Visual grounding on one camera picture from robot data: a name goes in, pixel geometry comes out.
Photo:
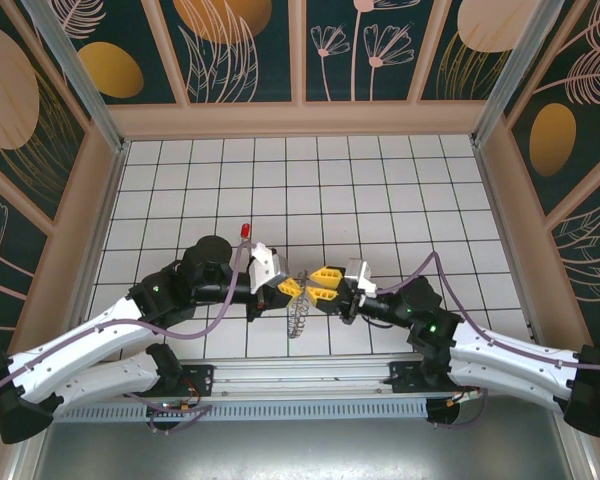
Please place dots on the silver keyring with keys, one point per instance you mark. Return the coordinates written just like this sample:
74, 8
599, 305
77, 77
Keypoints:
300, 320

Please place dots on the red-headed key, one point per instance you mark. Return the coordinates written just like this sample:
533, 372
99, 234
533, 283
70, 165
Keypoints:
244, 230

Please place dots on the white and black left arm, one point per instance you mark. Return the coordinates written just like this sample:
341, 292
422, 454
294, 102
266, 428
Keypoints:
80, 340

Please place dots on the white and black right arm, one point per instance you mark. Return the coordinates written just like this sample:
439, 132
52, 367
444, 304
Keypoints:
505, 345

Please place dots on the grey metal sheet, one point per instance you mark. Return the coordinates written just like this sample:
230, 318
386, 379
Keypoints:
300, 450

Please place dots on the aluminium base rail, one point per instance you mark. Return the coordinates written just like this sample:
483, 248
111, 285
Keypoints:
300, 375

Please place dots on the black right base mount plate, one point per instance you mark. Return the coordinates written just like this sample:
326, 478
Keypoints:
405, 380

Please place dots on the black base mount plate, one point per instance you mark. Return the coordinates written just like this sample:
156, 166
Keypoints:
405, 380
200, 375

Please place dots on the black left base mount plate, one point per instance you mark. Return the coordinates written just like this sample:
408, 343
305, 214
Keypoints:
200, 375

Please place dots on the aluminium frame post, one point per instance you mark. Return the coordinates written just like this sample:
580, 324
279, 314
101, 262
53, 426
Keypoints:
522, 65
74, 65

